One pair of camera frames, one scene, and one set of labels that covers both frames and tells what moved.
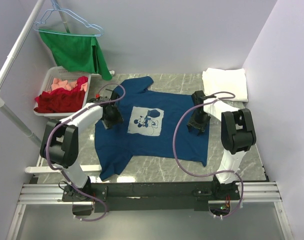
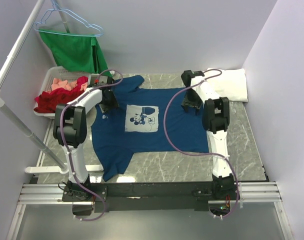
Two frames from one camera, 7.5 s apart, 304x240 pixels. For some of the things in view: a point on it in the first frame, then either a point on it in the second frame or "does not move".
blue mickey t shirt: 149,116 does not move
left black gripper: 117,119 -> 114,104
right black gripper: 200,126 -> 196,105
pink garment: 57,83 does not move
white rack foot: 48,169 does not move
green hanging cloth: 77,51 does not move
